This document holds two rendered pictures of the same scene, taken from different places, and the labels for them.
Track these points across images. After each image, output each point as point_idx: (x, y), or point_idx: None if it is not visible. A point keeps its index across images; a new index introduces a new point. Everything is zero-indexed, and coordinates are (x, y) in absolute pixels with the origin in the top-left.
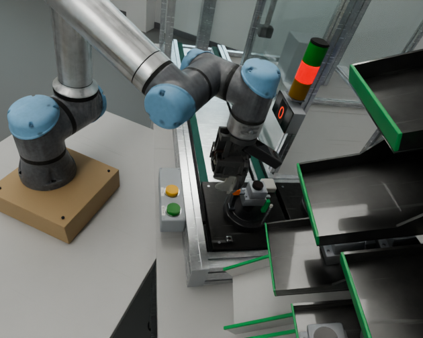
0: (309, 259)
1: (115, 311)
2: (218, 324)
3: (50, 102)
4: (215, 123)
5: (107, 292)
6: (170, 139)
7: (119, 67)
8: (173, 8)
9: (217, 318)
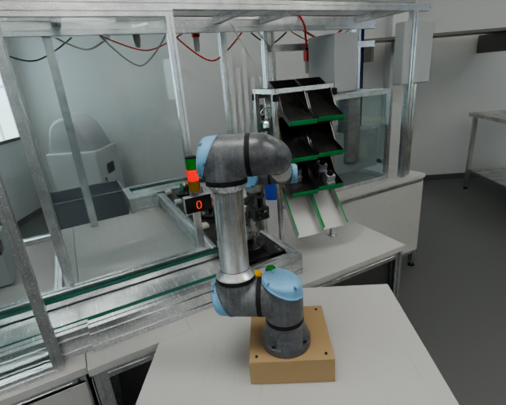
0: (300, 185)
1: (336, 288)
2: (311, 259)
3: (268, 273)
4: (144, 292)
5: (332, 296)
6: (170, 325)
7: (291, 172)
8: (30, 263)
9: (308, 260)
